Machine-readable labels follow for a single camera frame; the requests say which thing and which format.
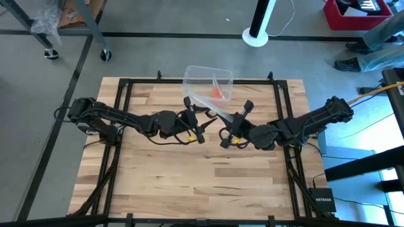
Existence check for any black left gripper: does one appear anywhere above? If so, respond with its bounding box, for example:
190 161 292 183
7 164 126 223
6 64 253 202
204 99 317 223
175 96 218 145

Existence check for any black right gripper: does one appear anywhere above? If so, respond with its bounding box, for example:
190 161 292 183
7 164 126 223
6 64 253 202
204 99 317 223
218 99 257 149

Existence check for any orange elastic bandage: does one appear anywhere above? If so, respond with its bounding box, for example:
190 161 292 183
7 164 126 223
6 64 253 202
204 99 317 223
211 84 223 100

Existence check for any clear plastic storage box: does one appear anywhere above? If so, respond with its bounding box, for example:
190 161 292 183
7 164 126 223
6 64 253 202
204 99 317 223
181 65 235 110

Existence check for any white tower fan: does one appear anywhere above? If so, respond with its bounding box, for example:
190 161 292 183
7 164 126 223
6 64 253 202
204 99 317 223
241 0 278 48

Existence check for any grey metal wheeled workbench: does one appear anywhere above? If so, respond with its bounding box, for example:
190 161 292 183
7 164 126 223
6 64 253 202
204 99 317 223
0 0 112 62

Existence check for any red plastic crate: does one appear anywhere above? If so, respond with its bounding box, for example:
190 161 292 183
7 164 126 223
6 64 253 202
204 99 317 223
323 0 394 32

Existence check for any person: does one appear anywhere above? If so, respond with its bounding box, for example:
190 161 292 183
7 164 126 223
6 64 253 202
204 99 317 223
333 11 404 73

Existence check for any white paper sheet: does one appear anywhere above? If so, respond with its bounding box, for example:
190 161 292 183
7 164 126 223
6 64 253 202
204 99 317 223
342 6 369 17

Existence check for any brown cardboard sheet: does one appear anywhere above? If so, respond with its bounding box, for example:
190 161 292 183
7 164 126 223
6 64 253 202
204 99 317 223
58 0 105 28

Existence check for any black keyboard device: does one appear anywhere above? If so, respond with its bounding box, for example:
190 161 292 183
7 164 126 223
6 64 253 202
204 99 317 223
335 0 385 16

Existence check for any crumpled clear plastic sheet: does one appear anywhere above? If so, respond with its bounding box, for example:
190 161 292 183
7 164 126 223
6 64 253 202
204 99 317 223
30 0 64 45

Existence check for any black cable with yellow tag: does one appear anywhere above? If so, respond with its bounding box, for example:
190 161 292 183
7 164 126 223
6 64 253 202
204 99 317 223
219 127 253 149
146 131 203 147

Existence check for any black metal table frame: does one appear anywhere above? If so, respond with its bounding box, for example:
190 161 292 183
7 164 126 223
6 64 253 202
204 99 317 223
66 71 336 227

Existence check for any black Netgear network switch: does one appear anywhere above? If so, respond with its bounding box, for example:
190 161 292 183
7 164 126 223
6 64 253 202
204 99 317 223
308 187 337 213

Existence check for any white fan cable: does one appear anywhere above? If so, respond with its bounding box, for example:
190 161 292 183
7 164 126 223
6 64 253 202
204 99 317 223
268 0 296 38

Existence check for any black desk frame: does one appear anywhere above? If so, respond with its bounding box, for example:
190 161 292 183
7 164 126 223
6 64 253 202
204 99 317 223
324 67 404 227

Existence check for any thin black floor cable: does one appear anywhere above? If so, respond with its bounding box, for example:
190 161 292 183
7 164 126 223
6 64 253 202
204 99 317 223
333 197 388 209

